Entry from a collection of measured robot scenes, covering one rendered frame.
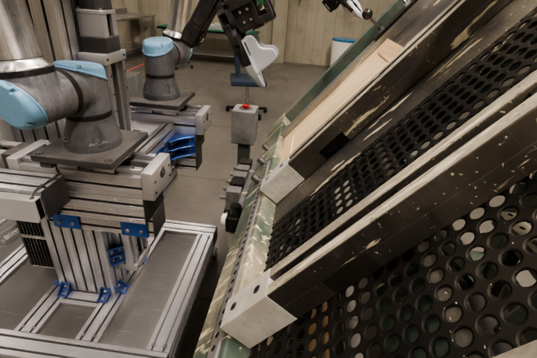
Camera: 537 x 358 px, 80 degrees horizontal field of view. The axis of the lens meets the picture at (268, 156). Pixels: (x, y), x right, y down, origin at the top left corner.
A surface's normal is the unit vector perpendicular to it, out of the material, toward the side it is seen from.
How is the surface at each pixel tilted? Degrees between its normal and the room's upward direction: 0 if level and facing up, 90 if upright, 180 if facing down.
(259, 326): 90
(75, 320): 0
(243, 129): 90
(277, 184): 90
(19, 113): 98
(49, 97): 80
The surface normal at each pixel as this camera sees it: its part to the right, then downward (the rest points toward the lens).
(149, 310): 0.07, -0.89
